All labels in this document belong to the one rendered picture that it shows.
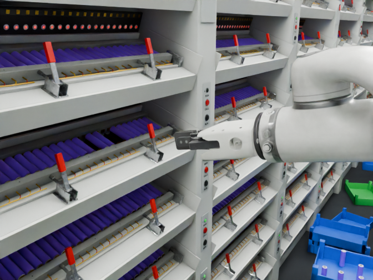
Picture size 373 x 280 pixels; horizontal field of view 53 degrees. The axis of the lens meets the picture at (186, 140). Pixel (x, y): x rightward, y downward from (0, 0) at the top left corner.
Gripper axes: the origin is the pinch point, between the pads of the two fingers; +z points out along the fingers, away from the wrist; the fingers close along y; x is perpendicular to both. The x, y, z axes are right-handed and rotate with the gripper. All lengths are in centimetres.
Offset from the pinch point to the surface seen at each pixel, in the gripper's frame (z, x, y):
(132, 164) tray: 22.1, -6.7, 7.6
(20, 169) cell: 28.2, -0.6, -16.0
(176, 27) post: 18.9, 23.7, 30.3
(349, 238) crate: 14, -98, 161
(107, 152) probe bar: 24.3, -2.5, 2.7
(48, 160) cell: 28.2, -0.6, -9.7
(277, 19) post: 18, 27, 100
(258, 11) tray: 13, 27, 70
